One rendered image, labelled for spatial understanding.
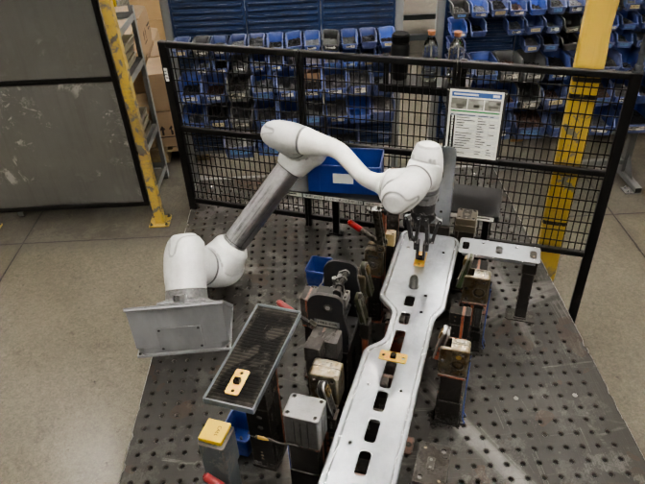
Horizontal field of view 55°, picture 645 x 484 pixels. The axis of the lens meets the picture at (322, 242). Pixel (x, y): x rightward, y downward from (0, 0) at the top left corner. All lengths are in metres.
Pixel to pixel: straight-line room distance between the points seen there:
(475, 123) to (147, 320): 1.45
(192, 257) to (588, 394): 1.47
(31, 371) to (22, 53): 1.82
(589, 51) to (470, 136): 0.52
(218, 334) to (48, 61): 2.29
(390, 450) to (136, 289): 2.51
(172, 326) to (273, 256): 0.68
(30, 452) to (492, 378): 2.10
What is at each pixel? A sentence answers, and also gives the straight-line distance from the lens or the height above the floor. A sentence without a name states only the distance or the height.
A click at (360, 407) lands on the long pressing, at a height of 1.00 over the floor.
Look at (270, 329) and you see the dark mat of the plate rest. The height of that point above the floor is 1.16.
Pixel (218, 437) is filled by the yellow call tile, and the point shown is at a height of 1.16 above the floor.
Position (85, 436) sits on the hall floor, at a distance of 3.21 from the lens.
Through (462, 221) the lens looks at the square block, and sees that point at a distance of 2.39.
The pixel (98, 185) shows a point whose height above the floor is 0.31.
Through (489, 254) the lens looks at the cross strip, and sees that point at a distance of 2.32.
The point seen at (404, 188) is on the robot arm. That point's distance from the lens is 1.83.
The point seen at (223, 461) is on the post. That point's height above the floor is 1.10.
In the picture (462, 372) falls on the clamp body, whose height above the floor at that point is 0.96.
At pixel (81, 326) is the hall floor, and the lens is 3.76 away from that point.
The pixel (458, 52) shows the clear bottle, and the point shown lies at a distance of 2.51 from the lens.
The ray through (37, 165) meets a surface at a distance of 4.45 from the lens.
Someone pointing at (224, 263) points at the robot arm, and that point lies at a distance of 2.46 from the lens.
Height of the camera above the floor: 2.38
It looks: 36 degrees down
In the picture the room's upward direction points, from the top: 3 degrees counter-clockwise
